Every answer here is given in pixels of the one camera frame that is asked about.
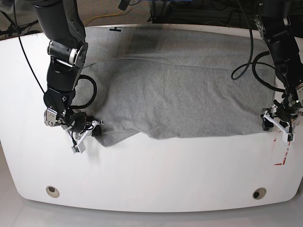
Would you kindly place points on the black white gripper body image-left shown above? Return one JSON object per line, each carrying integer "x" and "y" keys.
{"x": 77, "y": 125}

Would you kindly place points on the black white gripper body image-right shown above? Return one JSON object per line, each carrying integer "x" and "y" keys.
{"x": 285, "y": 115}

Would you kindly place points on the grey T-shirt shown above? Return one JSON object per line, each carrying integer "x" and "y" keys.
{"x": 172, "y": 83}

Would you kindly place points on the red tape marking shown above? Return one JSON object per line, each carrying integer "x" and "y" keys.
{"x": 279, "y": 151}

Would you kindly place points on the right table grommet hole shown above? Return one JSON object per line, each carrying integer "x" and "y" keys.
{"x": 259, "y": 193}

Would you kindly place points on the table grommet hole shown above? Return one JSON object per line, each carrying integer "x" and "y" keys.
{"x": 52, "y": 191}
{"x": 259, "y": 193}

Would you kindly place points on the left table grommet hole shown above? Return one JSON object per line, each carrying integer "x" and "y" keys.
{"x": 52, "y": 191}

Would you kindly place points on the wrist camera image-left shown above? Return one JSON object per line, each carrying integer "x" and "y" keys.
{"x": 78, "y": 148}

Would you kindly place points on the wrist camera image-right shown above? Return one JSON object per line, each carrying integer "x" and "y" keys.
{"x": 288, "y": 137}

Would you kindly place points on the black arm cable image-left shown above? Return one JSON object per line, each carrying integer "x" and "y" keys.
{"x": 84, "y": 94}

